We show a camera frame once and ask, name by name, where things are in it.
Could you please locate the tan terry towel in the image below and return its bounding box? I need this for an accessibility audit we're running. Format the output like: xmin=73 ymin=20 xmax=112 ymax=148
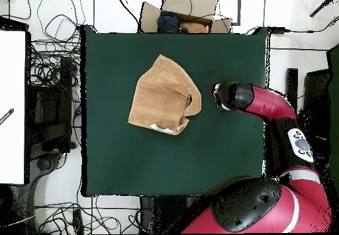
xmin=127 ymin=54 xmax=203 ymax=136

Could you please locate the orange cloth item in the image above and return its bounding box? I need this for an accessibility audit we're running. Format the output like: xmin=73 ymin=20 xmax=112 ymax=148
xmin=179 ymin=21 xmax=209 ymax=34

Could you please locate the black upright bar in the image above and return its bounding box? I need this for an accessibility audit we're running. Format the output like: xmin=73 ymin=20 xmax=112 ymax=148
xmin=285 ymin=68 xmax=299 ymax=109

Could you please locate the dark blue garment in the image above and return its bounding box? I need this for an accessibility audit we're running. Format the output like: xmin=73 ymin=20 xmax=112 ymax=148
xmin=157 ymin=10 xmax=182 ymax=34

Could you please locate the brown cardboard box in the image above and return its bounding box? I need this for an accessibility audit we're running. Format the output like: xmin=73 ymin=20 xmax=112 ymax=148
xmin=138 ymin=0 xmax=233 ymax=34

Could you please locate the dark green table cloth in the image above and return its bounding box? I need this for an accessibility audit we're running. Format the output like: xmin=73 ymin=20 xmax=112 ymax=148
xmin=80 ymin=24 xmax=269 ymax=197

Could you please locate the green cloth drape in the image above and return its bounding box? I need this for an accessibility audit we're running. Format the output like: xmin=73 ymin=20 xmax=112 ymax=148
xmin=326 ymin=42 xmax=339 ymax=188

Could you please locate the dark slim rod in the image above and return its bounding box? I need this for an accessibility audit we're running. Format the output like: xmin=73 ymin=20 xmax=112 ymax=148
xmin=309 ymin=0 xmax=338 ymax=18

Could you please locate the grey swivel chair base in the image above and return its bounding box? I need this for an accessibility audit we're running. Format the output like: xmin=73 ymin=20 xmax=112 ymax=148
xmin=28 ymin=152 xmax=63 ymax=183

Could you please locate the black power strip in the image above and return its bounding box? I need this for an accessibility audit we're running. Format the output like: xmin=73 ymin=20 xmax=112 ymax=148
xmin=72 ymin=209 xmax=84 ymax=234

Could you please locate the white board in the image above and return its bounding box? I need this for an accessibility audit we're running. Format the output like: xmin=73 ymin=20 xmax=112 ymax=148
xmin=0 ymin=30 xmax=26 ymax=185

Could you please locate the grey angled frame bar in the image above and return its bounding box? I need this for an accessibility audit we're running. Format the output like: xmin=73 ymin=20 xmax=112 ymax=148
xmin=230 ymin=0 xmax=242 ymax=26

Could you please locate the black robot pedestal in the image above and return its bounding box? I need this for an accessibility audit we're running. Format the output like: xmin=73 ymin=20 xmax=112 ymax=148
xmin=139 ymin=195 xmax=191 ymax=234

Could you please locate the black stand frame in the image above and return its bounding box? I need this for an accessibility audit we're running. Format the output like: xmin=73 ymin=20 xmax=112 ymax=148
xmin=27 ymin=56 xmax=77 ymax=154

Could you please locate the black cable tangle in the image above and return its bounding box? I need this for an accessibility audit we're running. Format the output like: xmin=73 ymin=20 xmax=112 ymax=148
xmin=28 ymin=0 xmax=87 ymax=87
xmin=34 ymin=195 xmax=141 ymax=234

